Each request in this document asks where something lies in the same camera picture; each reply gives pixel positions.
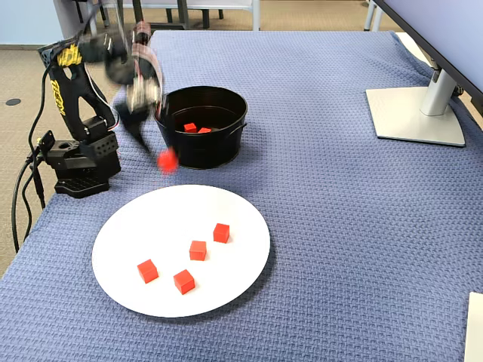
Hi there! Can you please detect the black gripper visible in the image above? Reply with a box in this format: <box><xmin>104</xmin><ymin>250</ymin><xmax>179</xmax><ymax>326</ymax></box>
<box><xmin>104</xmin><ymin>51</ymin><xmax>178</xmax><ymax>156</ymax></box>

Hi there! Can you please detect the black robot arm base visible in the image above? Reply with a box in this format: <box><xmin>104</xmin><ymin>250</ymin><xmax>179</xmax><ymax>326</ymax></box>
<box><xmin>36</xmin><ymin>130</ymin><xmax>112</xmax><ymax>200</ymax></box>

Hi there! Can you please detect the white round plate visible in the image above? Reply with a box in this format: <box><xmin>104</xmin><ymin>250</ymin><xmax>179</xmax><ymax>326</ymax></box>
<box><xmin>91</xmin><ymin>184</ymin><xmax>272</xmax><ymax>319</ymax></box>

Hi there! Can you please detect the black metal bucket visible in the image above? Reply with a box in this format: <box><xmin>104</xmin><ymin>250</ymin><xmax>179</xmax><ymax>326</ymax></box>
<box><xmin>153</xmin><ymin>85</ymin><xmax>249</xmax><ymax>170</ymax></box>

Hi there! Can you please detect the blue woven table cloth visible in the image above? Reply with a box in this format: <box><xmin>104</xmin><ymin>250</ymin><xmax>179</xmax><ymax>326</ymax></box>
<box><xmin>0</xmin><ymin>29</ymin><xmax>483</xmax><ymax>362</ymax></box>

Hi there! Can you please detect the white metal desk leg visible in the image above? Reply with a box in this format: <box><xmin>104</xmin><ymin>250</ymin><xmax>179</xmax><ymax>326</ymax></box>
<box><xmin>363</xmin><ymin>0</ymin><xmax>384</xmax><ymax>32</ymax></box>

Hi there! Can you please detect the silver monitor stand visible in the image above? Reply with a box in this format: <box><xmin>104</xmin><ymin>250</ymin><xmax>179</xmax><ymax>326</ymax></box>
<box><xmin>365</xmin><ymin>60</ymin><xmax>468</xmax><ymax>148</ymax></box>

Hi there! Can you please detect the grey computer monitor screen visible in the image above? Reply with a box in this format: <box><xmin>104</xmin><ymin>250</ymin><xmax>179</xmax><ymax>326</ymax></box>
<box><xmin>371</xmin><ymin>0</ymin><xmax>483</xmax><ymax>100</ymax></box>

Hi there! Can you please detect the white flat board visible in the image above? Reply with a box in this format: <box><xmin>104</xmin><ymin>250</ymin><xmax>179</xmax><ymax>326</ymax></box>
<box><xmin>464</xmin><ymin>292</ymin><xmax>483</xmax><ymax>362</ymax></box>

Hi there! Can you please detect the black camera cable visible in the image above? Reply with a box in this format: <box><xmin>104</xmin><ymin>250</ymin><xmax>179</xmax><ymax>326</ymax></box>
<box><xmin>28</xmin><ymin>62</ymin><xmax>54</xmax><ymax>159</ymax></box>

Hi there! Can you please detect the thin black usb cable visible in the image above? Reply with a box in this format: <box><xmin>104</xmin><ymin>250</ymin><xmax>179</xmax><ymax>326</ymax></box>
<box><xmin>20</xmin><ymin>160</ymin><xmax>46</xmax><ymax>244</ymax></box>

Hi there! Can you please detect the thick black power cable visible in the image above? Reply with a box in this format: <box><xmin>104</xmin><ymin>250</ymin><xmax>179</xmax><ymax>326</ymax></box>
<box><xmin>10</xmin><ymin>156</ymin><xmax>37</xmax><ymax>254</ymax></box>

